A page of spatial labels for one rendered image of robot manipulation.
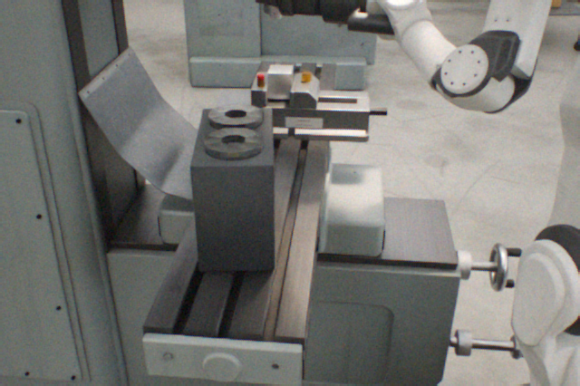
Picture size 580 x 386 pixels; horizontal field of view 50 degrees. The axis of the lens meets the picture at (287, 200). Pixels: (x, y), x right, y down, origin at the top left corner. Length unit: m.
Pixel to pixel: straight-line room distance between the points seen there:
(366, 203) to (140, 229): 0.53
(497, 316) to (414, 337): 0.96
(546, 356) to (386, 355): 0.70
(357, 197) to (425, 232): 0.19
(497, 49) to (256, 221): 0.44
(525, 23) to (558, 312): 0.44
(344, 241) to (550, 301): 0.60
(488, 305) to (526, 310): 1.58
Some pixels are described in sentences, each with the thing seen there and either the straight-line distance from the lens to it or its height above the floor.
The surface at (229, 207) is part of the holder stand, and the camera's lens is 0.93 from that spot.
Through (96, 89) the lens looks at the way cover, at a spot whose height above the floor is 1.06.
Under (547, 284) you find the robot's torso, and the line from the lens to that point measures 0.84.
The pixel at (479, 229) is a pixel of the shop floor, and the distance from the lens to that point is 2.90.
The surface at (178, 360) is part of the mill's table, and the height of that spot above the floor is 0.87.
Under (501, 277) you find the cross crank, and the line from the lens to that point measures 1.54.
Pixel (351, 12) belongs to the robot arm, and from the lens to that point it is 1.20.
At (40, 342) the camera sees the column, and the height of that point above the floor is 0.47.
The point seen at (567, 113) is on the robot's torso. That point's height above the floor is 1.23.
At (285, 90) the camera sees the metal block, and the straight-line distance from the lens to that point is 1.42.
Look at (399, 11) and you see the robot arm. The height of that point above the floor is 1.25.
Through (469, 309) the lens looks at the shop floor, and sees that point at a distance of 2.43.
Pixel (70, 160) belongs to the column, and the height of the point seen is 0.94.
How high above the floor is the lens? 1.51
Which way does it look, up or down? 30 degrees down
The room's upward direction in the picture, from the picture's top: straight up
